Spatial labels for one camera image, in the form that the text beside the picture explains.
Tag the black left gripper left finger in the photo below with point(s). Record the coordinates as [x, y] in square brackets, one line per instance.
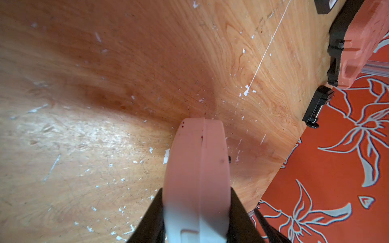
[151, 228]

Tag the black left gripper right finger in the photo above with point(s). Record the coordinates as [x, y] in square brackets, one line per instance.
[241, 228]

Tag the white alarm clock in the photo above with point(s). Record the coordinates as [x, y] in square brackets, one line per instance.
[197, 186]

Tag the black small vise clamp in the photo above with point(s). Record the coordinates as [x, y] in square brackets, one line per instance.
[320, 98]

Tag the red plastic tool case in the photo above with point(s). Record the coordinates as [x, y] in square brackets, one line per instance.
[355, 33]

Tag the black white screwdriver bit holder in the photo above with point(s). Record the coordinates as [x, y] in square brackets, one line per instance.
[324, 6]

